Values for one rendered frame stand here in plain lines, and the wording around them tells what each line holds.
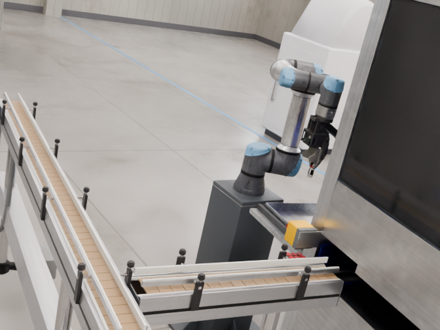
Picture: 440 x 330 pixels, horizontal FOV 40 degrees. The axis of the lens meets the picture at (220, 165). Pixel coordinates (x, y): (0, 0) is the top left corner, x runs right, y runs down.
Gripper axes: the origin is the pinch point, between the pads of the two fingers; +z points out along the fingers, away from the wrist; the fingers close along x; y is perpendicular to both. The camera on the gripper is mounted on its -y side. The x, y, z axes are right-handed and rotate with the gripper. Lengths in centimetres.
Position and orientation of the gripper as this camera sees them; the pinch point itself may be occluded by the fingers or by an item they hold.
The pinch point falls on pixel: (314, 165)
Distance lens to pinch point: 239.9
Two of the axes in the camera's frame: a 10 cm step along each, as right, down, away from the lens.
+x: 4.0, 4.1, -8.2
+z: -2.2, 9.1, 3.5
